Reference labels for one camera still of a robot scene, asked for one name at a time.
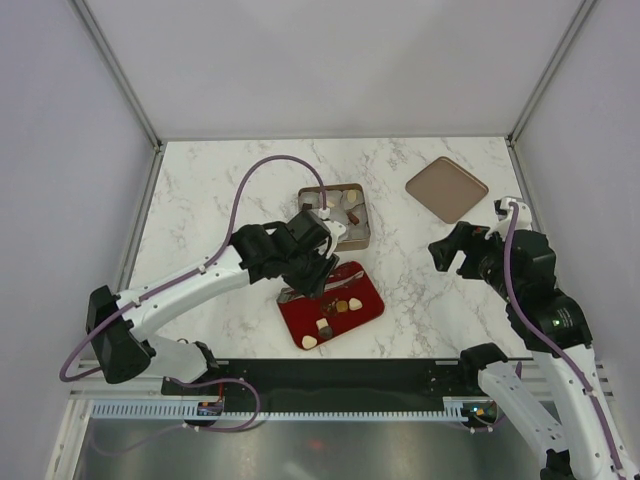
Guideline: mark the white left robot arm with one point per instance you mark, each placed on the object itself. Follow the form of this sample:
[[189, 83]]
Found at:
[[124, 326]]

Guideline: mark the left aluminium frame post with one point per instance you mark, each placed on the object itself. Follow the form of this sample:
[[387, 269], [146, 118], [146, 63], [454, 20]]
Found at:
[[98, 38]]

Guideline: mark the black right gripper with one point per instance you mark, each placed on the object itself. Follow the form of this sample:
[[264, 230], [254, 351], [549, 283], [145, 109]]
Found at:
[[463, 236]]

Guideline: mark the brown square chocolate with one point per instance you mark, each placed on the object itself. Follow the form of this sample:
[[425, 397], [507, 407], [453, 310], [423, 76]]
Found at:
[[353, 218]]

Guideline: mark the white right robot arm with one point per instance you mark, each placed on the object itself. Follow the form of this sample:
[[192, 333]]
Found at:
[[583, 442]]

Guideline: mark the white square ridged chocolate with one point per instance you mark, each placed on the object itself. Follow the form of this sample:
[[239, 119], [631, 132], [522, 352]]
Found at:
[[322, 323]]

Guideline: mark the gold tin lid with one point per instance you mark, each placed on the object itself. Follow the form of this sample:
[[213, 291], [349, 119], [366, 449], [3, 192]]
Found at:
[[446, 189]]

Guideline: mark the white rounded chocolate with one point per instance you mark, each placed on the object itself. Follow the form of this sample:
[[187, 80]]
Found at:
[[309, 342]]

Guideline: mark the red rectangular tray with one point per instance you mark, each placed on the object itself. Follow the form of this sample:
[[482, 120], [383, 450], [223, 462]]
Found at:
[[300, 315]]

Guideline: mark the gold square tin box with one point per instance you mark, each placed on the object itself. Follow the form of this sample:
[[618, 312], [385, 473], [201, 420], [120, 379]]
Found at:
[[356, 237]]

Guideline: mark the white heart chocolate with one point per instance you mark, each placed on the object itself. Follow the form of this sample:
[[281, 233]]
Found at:
[[355, 304]]

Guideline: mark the aluminium frame post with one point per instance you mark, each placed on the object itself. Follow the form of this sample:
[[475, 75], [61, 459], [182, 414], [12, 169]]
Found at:
[[98, 38], [564, 45]]

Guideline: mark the right aluminium frame post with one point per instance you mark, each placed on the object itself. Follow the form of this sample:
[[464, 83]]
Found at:
[[564, 45]]

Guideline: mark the dark heart chocolate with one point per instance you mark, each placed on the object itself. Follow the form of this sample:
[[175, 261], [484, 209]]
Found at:
[[326, 332]]

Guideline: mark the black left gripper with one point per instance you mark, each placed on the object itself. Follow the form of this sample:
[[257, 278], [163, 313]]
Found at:
[[315, 285]]

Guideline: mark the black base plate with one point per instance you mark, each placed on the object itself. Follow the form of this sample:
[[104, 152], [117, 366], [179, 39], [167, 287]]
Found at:
[[351, 385]]

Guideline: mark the metal tongs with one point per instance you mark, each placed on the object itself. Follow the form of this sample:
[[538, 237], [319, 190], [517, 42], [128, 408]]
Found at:
[[286, 296]]

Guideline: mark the white slotted cable duct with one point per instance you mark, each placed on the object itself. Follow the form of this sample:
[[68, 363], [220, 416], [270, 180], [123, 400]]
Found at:
[[192, 410]]

